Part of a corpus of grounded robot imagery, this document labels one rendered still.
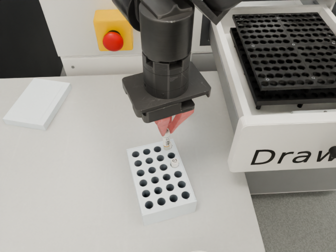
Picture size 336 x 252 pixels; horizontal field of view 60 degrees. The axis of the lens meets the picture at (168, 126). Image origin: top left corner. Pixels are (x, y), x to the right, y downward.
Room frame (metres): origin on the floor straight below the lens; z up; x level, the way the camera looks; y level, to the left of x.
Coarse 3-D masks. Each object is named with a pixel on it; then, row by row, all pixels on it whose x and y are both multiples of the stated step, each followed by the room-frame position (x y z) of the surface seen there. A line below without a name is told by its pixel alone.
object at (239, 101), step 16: (224, 16) 0.59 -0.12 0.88; (208, 32) 0.57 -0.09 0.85; (224, 32) 0.59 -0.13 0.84; (224, 48) 0.45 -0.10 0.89; (224, 64) 0.42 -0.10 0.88; (240, 64) 0.48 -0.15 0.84; (224, 80) 0.39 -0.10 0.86; (240, 80) 0.43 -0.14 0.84; (224, 96) 0.38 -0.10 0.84; (240, 96) 0.32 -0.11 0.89; (240, 112) 0.30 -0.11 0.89; (256, 112) 0.34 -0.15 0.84; (272, 112) 0.34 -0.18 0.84; (288, 112) 0.34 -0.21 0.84
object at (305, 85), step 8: (264, 80) 0.35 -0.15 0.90; (272, 80) 0.35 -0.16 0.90; (280, 80) 0.35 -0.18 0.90; (288, 80) 0.35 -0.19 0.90; (296, 80) 0.35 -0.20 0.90; (304, 80) 0.35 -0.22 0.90; (312, 80) 0.35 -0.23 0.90; (320, 80) 0.36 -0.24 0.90; (328, 80) 0.36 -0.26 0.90; (264, 88) 0.34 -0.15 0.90; (272, 88) 0.34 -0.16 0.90; (280, 88) 0.34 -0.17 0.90; (288, 88) 0.34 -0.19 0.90; (296, 88) 0.34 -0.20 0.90; (304, 88) 0.34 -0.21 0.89; (312, 88) 0.34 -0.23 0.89
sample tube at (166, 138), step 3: (168, 129) 0.29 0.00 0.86; (168, 132) 0.28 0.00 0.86; (165, 135) 0.28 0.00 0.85; (168, 135) 0.28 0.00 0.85; (162, 138) 0.29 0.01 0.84; (165, 138) 0.28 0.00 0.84; (168, 138) 0.28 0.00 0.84; (165, 141) 0.28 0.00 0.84; (168, 141) 0.28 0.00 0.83; (165, 144) 0.28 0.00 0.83; (168, 144) 0.28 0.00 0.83; (165, 147) 0.28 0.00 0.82; (168, 147) 0.28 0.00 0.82
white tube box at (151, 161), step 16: (160, 144) 0.30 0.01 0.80; (128, 160) 0.28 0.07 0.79; (144, 160) 0.27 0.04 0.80; (160, 160) 0.28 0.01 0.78; (144, 176) 0.24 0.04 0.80; (160, 176) 0.24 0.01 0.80; (176, 176) 0.25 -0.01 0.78; (144, 192) 0.22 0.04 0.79; (160, 192) 0.22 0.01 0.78; (176, 192) 0.21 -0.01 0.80; (192, 192) 0.21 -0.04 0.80; (144, 208) 0.19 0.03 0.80; (160, 208) 0.19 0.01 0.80; (176, 208) 0.19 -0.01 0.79; (192, 208) 0.20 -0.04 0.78; (144, 224) 0.18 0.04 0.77
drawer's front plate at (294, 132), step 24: (240, 120) 0.25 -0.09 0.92; (264, 120) 0.24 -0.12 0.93; (288, 120) 0.24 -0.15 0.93; (312, 120) 0.24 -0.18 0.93; (240, 144) 0.24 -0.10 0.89; (264, 144) 0.24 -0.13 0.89; (288, 144) 0.24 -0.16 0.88; (312, 144) 0.24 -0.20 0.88; (240, 168) 0.24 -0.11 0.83; (264, 168) 0.24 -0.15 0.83; (288, 168) 0.24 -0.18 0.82
